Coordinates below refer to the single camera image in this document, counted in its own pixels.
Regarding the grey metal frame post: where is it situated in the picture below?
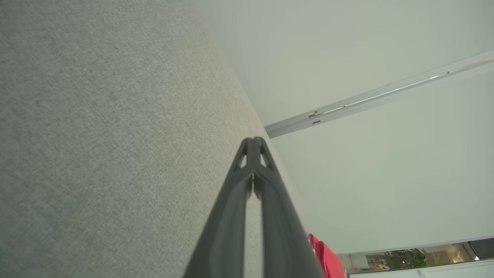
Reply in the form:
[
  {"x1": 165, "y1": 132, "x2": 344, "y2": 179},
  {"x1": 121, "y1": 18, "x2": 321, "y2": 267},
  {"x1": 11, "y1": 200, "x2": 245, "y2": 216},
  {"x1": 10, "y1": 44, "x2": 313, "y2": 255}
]
[{"x1": 264, "y1": 50, "x2": 494, "y2": 139}]

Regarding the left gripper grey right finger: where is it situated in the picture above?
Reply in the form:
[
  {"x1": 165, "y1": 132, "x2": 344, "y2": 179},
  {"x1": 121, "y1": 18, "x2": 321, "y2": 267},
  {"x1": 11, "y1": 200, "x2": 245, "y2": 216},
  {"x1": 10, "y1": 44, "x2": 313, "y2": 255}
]
[{"x1": 254, "y1": 137, "x2": 325, "y2": 278}]

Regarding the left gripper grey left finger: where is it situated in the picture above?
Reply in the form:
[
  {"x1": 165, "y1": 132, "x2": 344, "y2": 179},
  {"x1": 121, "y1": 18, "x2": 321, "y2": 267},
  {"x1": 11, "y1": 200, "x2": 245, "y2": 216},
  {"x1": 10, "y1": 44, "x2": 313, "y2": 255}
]
[{"x1": 183, "y1": 137, "x2": 254, "y2": 278}]

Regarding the green potted plant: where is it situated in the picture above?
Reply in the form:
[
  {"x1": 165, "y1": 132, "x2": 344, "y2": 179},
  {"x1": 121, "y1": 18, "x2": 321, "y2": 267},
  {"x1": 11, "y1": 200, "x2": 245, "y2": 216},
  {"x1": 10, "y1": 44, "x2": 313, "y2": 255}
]
[{"x1": 382, "y1": 248, "x2": 430, "y2": 270}]

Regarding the red and white jersey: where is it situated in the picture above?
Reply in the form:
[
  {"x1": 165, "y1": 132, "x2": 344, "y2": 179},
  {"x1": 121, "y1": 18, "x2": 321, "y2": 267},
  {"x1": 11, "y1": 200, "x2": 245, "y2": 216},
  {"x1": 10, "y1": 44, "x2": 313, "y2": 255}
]
[{"x1": 308, "y1": 233, "x2": 347, "y2": 278}]

